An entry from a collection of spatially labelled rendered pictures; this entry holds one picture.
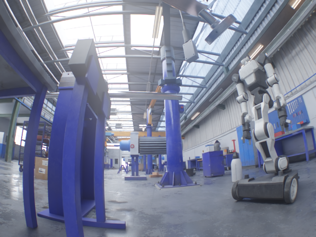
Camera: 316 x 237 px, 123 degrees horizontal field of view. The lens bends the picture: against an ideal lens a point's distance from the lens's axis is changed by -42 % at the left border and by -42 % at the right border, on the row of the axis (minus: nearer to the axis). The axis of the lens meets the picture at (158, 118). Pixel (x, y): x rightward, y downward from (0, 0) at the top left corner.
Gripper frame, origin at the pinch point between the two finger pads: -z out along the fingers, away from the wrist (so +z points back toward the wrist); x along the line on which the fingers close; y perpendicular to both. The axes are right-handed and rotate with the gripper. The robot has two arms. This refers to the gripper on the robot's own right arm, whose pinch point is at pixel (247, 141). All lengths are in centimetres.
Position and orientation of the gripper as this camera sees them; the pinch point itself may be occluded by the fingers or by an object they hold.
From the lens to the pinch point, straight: 157.6
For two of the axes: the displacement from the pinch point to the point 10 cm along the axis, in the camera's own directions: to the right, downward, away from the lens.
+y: 3.4, -3.2, -8.9
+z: 1.6, -9.1, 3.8
